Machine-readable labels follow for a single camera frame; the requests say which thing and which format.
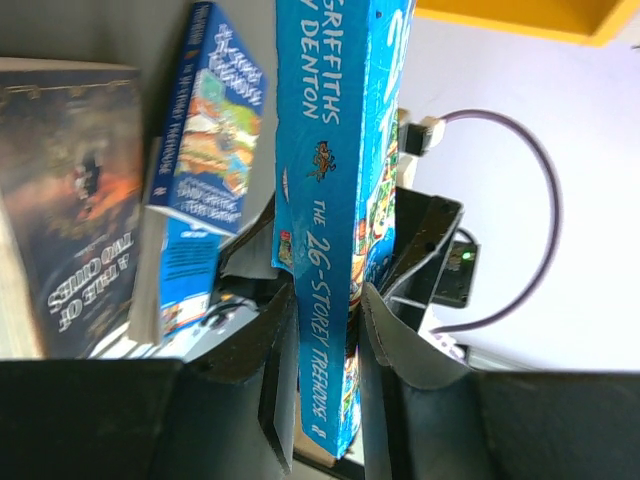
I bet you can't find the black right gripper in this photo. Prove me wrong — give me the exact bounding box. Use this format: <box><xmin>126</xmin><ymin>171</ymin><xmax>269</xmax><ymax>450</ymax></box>
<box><xmin>219</xmin><ymin>184</ymin><xmax>481</xmax><ymax>326</ymax></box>

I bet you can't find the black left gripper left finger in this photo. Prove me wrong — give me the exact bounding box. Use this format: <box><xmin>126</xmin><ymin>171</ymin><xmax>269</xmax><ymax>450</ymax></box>
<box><xmin>1</xmin><ymin>285</ymin><xmax>298</xmax><ymax>479</ymax></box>

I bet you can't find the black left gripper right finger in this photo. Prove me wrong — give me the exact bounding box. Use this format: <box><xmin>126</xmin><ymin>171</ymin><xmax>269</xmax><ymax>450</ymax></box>
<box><xmin>359</xmin><ymin>285</ymin><xmax>639</xmax><ymax>479</ymax></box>

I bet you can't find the blue 26-storey book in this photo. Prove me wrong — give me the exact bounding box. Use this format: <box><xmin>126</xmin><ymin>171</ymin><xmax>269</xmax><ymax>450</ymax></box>
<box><xmin>272</xmin><ymin>1</ymin><xmax>415</xmax><ymax>458</ymax></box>

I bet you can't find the light blue back-cover book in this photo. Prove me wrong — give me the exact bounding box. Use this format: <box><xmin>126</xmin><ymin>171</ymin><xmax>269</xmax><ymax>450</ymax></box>
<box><xmin>127</xmin><ymin>134</ymin><xmax>224</xmax><ymax>346</ymax></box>

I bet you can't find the blue 39-storey book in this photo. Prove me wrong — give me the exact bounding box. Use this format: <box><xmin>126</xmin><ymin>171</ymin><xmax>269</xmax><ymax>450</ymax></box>
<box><xmin>148</xmin><ymin>1</ymin><xmax>268</xmax><ymax>236</ymax></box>

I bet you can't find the yellow wooden shelf cabinet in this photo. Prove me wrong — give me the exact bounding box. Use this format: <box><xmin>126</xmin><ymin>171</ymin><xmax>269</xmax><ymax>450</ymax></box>
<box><xmin>416</xmin><ymin>0</ymin><xmax>639</xmax><ymax>49</ymax></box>

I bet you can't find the dark Tale of Two Cities book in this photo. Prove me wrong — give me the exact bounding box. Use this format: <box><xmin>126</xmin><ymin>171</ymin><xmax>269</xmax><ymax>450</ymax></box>
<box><xmin>1</xmin><ymin>57</ymin><xmax>144</xmax><ymax>360</ymax></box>

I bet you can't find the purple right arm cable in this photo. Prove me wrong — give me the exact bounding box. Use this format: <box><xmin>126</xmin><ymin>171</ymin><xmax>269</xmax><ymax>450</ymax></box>
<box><xmin>429</xmin><ymin>108</ymin><xmax>565</xmax><ymax>335</ymax></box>

